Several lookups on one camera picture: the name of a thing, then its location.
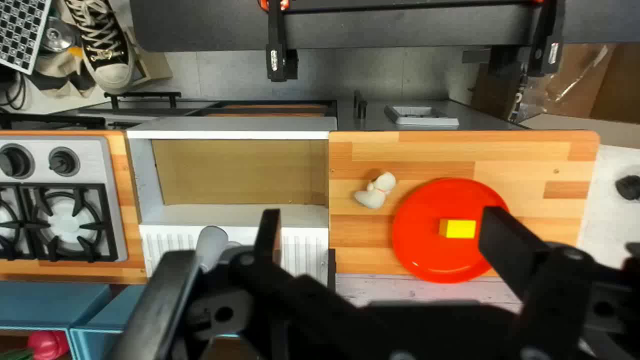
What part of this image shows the white perforated panel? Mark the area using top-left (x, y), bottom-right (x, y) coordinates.
top-left (0, 0), bottom-right (54, 75)

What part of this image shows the white flat tray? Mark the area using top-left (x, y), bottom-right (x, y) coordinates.
top-left (382, 102), bottom-right (462, 130)

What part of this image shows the black stove knob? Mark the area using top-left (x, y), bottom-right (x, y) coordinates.
top-left (46, 144), bottom-right (82, 180)
top-left (0, 142), bottom-right (36, 182)

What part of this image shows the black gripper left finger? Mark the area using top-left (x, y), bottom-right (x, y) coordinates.
top-left (253, 207), bottom-right (297, 284)

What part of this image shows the grey toy faucet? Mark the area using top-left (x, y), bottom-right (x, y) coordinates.
top-left (194, 224), bottom-right (232, 273)

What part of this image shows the red toy radish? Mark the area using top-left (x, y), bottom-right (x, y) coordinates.
top-left (26, 330), bottom-right (73, 360)

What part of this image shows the brown cardboard box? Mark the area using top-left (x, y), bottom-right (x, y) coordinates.
top-left (472, 42), bottom-right (640, 126)

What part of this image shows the blue planter bin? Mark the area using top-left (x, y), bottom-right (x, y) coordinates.
top-left (0, 280), bottom-right (117, 360)
top-left (68, 284), bottom-right (150, 360)

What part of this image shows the white toy sink basin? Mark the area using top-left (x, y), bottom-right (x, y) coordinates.
top-left (124, 114), bottom-right (341, 276)

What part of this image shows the white toy mushroom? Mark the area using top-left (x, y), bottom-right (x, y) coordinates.
top-left (350, 167), bottom-right (400, 211)

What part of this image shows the grey canvas sneaker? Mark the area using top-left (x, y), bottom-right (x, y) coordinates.
top-left (63, 0), bottom-right (137, 93)

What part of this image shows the red round plate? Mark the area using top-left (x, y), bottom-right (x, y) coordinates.
top-left (390, 175), bottom-right (512, 285)

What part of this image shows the grey toy stove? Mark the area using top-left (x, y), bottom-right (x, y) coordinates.
top-left (0, 133), bottom-right (131, 263)

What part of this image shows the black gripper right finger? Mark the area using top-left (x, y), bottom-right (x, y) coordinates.
top-left (479, 205), bottom-right (597, 319)

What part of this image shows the yellow toy block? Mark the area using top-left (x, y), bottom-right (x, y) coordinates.
top-left (437, 216), bottom-right (480, 242)

